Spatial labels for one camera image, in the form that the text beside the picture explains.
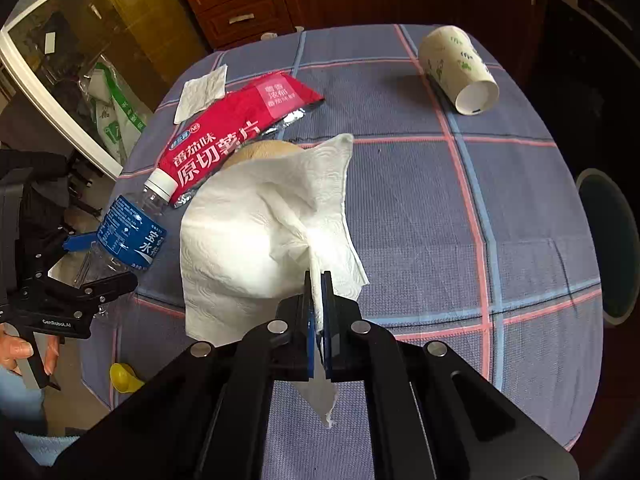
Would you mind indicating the teal plastic bin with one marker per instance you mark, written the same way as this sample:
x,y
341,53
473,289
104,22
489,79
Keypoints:
x,y
607,240

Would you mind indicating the person's left hand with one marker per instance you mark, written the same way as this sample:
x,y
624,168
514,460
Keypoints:
x,y
15,352

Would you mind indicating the clear plastic bottle blue label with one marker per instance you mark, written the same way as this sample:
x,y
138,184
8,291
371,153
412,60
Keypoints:
x,y
130,237

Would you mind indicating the white framed glass door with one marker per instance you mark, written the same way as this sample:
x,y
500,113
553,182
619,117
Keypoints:
x,y
75,35

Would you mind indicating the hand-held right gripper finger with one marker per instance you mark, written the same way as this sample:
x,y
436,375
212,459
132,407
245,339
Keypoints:
x,y
326,310
314,350

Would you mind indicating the blue plaid tablecloth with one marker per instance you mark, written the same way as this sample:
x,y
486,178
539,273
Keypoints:
x,y
425,210

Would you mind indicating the large white paper towel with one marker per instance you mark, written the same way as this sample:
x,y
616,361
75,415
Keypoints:
x,y
240,240

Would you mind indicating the yellow plastic spoon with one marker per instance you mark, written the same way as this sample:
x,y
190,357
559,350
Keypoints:
x,y
125,377

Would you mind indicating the small crumpled white tissue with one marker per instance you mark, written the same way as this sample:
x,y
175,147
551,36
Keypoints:
x,y
200,92

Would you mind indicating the floral paper cup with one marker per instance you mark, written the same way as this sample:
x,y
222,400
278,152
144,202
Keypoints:
x,y
455,65

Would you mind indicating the red chips bag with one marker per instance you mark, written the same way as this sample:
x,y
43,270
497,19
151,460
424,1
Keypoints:
x,y
235,140

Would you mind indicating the white and green sack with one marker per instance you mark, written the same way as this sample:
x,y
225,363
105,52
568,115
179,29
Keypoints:
x,y
112,120

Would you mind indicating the built-in black oven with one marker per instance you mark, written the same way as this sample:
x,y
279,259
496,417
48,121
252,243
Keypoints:
x,y
590,35

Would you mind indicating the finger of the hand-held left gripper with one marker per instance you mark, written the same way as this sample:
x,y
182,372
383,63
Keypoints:
x,y
110,287
80,244

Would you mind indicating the person's left forearm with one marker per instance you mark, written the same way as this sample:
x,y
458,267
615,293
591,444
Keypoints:
x,y
20,402

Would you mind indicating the orange fruit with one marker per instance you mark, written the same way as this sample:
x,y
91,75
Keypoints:
x,y
265,152

